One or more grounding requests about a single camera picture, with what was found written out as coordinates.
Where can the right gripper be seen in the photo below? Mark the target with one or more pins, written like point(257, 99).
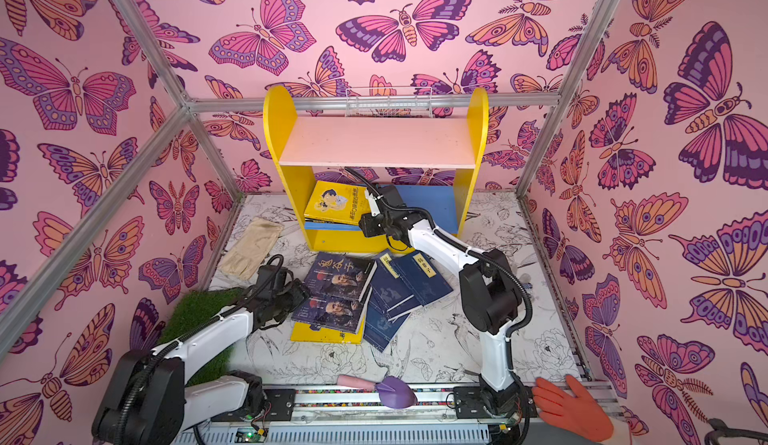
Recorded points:
point(372, 223)

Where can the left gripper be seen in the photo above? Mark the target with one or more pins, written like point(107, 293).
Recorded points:
point(296, 288)

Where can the dark purple portrait book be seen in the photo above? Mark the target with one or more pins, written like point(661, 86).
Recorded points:
point(341, 276)

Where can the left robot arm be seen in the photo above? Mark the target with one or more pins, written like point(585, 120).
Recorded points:
point(150, 399)

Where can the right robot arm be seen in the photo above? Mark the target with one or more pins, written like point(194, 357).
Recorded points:
point(492, 297)

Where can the yellow cartoon book bottom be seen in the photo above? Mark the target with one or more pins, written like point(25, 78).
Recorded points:
point(306, 333)

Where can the yellow pink blue bookshelf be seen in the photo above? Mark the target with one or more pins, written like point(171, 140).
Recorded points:
point(299, 145)

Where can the navy blue book middle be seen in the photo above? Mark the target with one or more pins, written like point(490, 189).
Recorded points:
point(390, 294)

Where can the navy blue book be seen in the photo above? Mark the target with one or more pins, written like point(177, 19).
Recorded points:
point(422, 278)
point(379, 330)
point(390, 294)

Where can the navy blue book right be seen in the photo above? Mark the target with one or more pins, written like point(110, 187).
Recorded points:
point(422, 278)

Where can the green artificial grass mat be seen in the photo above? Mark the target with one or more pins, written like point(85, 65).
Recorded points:
point(193, 313)

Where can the navy blue book lower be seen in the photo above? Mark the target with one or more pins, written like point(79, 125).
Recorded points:
point(379, 330)

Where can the green circuit board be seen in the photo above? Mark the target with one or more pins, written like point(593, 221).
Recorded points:
point(250, 435)

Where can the purple pink trowel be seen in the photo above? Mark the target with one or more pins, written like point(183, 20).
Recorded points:
point(393, 392)

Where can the orange rubber glove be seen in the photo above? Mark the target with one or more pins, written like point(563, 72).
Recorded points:
point(575, 411)

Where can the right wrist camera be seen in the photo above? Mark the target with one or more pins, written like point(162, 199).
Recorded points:
point(373, 202)

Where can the aluminium mounting rail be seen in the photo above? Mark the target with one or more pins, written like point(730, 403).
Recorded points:
point(309, 404)

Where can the white slotted cable duct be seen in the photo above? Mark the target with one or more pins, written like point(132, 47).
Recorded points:
point(362, 434)

